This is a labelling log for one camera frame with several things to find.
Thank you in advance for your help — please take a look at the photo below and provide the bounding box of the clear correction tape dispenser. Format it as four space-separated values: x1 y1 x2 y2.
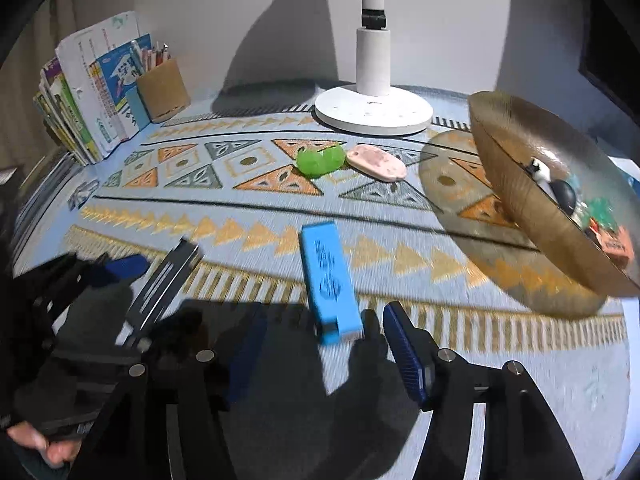
524 158 566 203

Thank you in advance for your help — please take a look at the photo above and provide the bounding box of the brown pencil holder cup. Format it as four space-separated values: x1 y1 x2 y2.
137 58 191 124

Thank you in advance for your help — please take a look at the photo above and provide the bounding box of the patterned table mat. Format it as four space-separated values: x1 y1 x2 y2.
32 110 629 479

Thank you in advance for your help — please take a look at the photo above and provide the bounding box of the black rectangular box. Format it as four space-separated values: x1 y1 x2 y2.
126 238 203 334

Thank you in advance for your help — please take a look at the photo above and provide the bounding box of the pink eraser block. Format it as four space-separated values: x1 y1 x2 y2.
597 226 634 270

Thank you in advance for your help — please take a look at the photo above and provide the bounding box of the amber ribbed glass bowl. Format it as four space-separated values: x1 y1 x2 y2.
468 91 639 297

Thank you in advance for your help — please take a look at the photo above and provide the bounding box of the blue rectangular box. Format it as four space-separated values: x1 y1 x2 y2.
299 221 363 344

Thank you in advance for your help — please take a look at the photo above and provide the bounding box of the green toy piece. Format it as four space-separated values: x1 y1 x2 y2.
296 145 346 179

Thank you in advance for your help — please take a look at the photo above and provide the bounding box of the white desk lamp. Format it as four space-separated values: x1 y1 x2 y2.
314 0 434 136

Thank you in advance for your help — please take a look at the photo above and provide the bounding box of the pink oval eraser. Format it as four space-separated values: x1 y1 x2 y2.
346 144 408 182

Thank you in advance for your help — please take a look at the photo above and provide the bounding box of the black monitor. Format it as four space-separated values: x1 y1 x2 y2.
579 0 639 124

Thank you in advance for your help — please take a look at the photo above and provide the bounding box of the left hand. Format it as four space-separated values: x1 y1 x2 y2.
6 422 82 469

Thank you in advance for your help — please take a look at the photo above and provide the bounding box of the stack of books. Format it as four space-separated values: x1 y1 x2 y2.
34 11 152 166

